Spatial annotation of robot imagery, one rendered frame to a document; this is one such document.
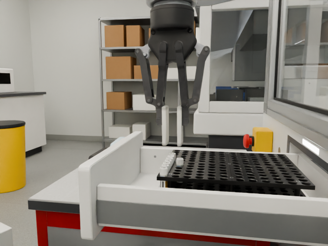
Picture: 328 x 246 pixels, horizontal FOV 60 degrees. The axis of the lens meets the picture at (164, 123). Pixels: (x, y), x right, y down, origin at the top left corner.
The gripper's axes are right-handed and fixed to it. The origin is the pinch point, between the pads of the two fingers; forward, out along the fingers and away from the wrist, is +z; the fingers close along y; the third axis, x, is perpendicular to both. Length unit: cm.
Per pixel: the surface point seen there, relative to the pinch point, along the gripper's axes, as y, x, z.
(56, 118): -276, 416, 54
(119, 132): -143, 378, 69
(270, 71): 23.1, 38.3, -10.8
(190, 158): 3.0, 1.9, 6.5
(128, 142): -9.1, 2.3, 3.8
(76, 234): -25.5, 10.3, 29.0
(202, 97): 1, 79, -1
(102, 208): -8.1, -13.7, 10.0
